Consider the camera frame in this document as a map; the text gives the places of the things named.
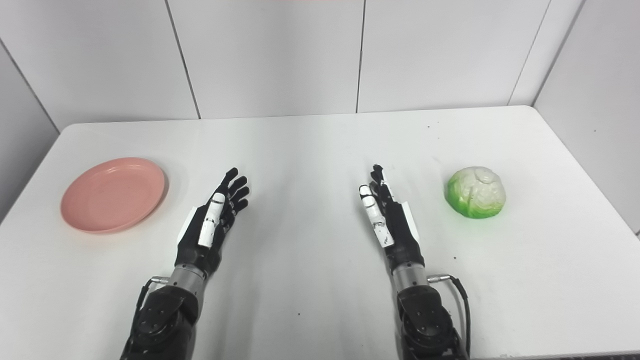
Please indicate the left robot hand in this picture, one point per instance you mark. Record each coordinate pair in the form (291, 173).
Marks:
(206, 240)

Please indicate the green white cabbage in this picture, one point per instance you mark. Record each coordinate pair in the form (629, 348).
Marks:
(475, 192)

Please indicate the pink plate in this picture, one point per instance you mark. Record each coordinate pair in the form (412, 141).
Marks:
(113, 195)

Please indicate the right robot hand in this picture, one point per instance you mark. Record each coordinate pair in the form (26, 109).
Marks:
(400, 235)

